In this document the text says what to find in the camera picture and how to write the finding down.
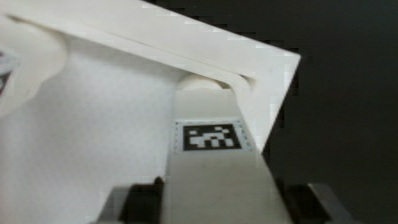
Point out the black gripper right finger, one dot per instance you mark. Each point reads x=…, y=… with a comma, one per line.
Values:
x=313, y=204

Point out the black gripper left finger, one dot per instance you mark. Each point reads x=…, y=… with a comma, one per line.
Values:
x=134, y=204

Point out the white desk leg back row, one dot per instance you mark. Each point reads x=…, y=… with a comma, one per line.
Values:
x=221, y=190

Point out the white desk tabletop tray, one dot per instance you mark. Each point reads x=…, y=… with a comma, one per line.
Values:
x=86, y=136

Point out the white desk leg diagonal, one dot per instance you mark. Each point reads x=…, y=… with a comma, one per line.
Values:
x=32, y=60

